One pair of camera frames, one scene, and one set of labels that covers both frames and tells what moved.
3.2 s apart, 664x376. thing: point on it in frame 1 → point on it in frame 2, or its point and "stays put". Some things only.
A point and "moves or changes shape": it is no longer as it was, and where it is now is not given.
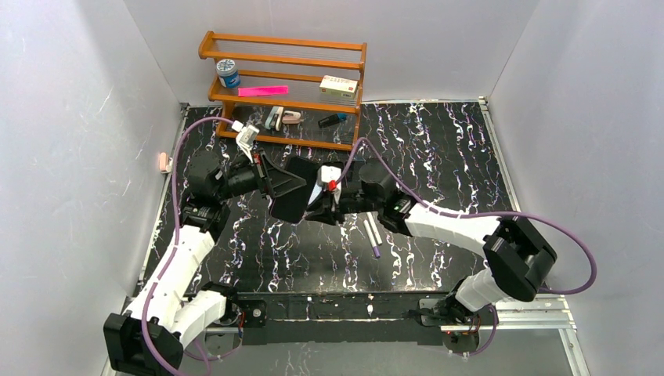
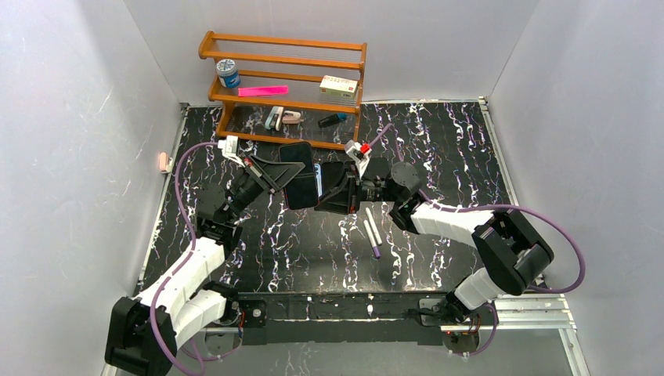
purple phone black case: x=293 y=205 moves or changes shape
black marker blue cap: x=331 y=120 stays put
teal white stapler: x=275 y=118 stays put
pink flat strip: x=263 y=91 stays put
